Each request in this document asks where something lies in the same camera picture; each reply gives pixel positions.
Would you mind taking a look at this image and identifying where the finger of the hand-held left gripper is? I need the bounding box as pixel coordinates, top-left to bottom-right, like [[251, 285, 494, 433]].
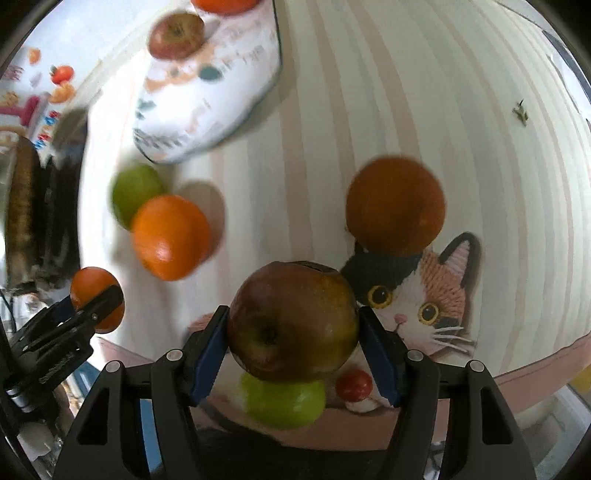
[[28, 285, 123, 356], [14, 295, 75, 344]]

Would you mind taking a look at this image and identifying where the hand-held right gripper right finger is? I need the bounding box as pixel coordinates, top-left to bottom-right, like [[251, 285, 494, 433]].
[[358, 305, 539, 480]]

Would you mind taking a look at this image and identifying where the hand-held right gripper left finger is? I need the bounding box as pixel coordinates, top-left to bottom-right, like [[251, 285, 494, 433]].
[[53, 305, 232, 480]]

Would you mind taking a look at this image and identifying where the small orange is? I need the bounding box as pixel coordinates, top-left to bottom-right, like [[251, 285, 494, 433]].
[[70, 266, 125, 334]]

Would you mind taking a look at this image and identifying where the dark red apple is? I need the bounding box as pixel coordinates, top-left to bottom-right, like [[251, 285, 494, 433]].
[[226, 261, 361, 384]]

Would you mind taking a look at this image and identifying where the white printed storage box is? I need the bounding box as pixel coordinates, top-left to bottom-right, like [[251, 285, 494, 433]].
[[132, 0, 282, 164]]

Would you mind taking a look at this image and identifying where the green apple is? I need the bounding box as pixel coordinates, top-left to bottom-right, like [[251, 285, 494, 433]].
[[240, 371, 327, 430], [110, 164, 164, 230]]

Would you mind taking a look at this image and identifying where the dark brown cloth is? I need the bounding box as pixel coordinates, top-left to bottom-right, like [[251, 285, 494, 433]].
[[4, 136, 83, 289]]

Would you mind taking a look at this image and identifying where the large orange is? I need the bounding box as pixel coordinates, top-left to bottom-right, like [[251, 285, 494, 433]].
[[130, 195, 213, 282], [345, 157, 448, 257]]

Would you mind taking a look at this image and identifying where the striped cat printed blanket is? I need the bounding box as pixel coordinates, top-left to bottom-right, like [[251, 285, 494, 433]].
[[76, 0, 591, 450]]

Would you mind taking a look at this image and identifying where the fruit printed wall poster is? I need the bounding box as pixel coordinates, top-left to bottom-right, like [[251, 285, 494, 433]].
[[0, 46, 102, 153]]

